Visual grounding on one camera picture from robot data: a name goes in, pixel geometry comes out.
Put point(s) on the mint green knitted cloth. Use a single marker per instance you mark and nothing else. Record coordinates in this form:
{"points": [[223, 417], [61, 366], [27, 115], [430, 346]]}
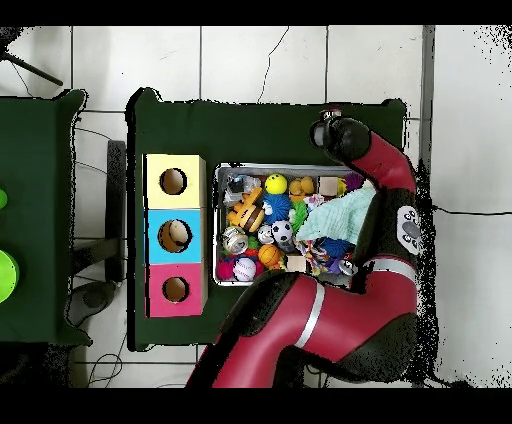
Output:
{"points": [[340, 218]]}

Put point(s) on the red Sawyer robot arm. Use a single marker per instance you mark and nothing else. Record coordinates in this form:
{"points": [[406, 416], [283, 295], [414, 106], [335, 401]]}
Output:
{"points": [[384, 164]]}

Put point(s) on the wooden box with three holes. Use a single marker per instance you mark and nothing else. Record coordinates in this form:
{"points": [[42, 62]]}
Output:
{"points": [[176, 280]]}

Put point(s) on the small wooden cube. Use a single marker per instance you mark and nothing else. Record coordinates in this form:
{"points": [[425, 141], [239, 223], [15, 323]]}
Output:
{"points": [[296, 262], [328, 186]]}

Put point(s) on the yellow smiley ball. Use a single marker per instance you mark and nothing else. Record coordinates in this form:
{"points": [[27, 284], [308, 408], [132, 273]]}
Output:
{"points": [[276, 184]]}

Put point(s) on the blue fuzzy puffer ball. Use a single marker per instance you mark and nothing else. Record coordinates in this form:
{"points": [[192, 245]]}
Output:
{"points": [[276, 208]]}

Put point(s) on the black and white soccer ball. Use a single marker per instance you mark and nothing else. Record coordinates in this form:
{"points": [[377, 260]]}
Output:
{"points": [[282, 232]]}

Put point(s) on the small orange basketball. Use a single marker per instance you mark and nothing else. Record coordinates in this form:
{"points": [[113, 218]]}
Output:
{"points": [[268, 255]]}

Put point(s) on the white baseball with red stitching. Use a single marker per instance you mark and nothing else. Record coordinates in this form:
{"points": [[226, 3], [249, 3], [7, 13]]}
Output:
{"points": [[244, 269]]}

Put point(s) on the black tripod leg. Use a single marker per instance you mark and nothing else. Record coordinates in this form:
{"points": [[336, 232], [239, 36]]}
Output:
{"points": [[36, 72]]}

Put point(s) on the dark green side table cloth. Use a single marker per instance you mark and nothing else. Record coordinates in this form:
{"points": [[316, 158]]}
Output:
{"points": [[36, 180]]}

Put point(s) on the small lime green object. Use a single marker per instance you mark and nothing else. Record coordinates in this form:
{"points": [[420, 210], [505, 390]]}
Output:
{"points": [[2, 198]]}

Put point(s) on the large lime green object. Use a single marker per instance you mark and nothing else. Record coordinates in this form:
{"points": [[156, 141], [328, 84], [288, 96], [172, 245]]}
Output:
{"points": [[8, 276]]}

